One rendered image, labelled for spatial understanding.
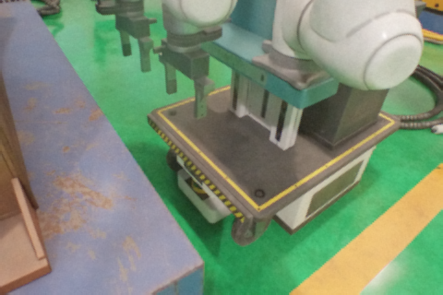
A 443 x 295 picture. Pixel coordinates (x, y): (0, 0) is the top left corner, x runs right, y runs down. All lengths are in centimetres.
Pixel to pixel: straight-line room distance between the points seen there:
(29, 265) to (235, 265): 84
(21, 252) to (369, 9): 64
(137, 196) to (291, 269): 81
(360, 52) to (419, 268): 108
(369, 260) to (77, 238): 111
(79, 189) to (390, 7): 61
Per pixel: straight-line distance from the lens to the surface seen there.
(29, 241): 56
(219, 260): 124
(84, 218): 58
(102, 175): 64
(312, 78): 79
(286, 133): 116
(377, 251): 144
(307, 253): 132
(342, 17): 56
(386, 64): 56
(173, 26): 66
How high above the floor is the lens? 108
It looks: 37 degrees down
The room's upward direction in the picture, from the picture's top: 4 degrees clockwise
